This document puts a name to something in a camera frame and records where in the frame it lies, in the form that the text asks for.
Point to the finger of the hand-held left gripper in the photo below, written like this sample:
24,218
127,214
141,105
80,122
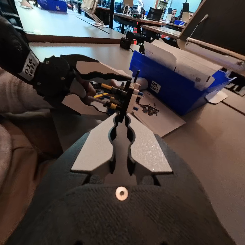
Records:
76,104
99,68

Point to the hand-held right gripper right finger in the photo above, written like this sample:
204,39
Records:
151,153

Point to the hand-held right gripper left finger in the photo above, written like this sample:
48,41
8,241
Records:
93,151

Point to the lego technic model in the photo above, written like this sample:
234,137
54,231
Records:
126,99

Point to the person's left forearm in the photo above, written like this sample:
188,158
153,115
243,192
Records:
19,91

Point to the lego instruction booklet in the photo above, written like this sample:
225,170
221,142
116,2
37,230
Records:
168,122

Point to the person's left hand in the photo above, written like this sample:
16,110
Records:
90,90

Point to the black cube device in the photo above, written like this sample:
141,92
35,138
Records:
125,43

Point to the small black device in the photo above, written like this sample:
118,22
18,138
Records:
141,48

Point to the white laptop stand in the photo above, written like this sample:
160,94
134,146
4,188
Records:
95,17

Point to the black pole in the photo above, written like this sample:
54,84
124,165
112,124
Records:
112,13

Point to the background wooden desk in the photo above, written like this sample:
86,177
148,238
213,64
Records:
162,30
134,19

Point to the blue plastic bin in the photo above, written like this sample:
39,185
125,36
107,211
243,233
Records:
49,5
172,86

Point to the person's tan trousers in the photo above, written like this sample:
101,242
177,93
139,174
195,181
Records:
23,172

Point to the black laptop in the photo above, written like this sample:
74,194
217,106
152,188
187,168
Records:
154,14

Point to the white stand base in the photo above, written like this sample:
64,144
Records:
216,97

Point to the small blue bin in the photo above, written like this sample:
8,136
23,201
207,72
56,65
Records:
179,23

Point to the white cardboard box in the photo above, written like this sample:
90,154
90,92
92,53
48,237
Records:
191,63

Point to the black flat panel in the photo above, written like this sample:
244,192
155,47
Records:
220,23

